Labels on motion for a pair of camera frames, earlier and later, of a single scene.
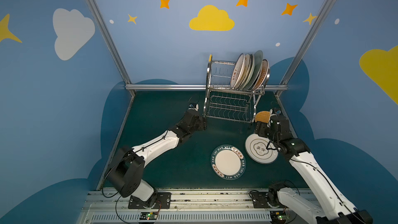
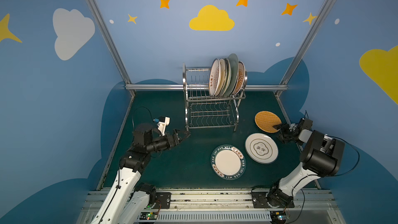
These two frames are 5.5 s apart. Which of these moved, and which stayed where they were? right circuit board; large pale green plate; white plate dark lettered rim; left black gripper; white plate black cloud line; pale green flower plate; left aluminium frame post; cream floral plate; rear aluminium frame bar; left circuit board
Moved: left black gripper; large pale green plate; cream floral plate; pale green flower plate
Stayed: rear aluminium frame bar; white plate black cloud line; right circuit board; white plate dark lettered rim; left circuit board; left aluminium frame post
